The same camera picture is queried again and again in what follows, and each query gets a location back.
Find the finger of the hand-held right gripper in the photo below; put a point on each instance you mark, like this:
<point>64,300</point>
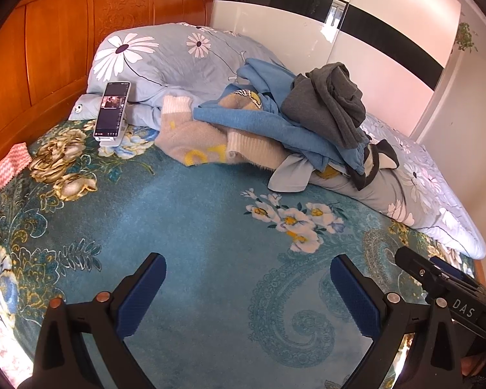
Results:
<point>413,267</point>
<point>453,271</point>

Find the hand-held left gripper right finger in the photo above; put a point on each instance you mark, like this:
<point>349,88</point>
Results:
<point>354,295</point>

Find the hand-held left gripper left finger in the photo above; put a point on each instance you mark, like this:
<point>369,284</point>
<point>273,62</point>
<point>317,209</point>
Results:
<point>141,291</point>

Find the teal floral blanket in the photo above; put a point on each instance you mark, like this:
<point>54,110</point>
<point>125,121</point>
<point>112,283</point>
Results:
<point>206,219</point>

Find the black and white garment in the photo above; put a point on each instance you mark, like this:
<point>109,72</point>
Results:
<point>388,154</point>

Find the pale grey-blue garment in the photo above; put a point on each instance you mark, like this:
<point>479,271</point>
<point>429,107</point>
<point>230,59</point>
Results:
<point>287,174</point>

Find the white phone stand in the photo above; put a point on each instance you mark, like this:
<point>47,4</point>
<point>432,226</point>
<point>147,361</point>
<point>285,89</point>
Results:
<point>113,142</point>

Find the beige fuzzy sweater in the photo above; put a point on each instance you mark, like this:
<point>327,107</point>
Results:
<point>202,146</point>

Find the pink checkered cloth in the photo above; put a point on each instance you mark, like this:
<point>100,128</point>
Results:
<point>6,170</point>

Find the black smartphone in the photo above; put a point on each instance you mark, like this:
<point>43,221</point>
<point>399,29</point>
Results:
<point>111,109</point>

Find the small light blue pillow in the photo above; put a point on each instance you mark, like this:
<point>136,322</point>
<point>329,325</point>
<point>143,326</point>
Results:
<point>85,107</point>

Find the blue garment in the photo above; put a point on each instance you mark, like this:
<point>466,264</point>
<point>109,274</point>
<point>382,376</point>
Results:
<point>247,123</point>

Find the light grey garment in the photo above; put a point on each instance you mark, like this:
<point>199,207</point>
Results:
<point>166,60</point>

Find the small green plant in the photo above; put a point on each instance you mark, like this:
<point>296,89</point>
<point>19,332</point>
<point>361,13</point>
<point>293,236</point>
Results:
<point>466,36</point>

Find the carved wooden headboard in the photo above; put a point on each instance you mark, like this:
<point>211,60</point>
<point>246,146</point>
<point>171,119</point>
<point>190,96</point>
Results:
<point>44,48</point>

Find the white wardrobe with black stripe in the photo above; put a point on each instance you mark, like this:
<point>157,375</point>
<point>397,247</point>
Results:
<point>287,28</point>

